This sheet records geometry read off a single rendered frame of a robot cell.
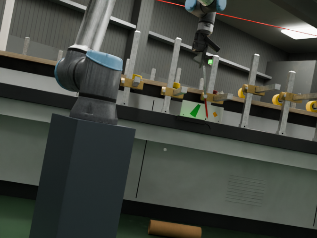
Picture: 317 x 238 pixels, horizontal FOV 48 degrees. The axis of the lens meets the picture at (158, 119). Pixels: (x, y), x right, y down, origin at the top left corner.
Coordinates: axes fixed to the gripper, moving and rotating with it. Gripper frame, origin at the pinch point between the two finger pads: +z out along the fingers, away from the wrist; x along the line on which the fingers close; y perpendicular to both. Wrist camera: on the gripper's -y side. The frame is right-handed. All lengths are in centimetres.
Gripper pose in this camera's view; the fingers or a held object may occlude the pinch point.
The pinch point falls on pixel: (201, 66)
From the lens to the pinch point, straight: 211.8
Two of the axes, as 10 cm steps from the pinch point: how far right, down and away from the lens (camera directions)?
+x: 1.2, 0.1, -9.9
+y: -9.7, -2.0, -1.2
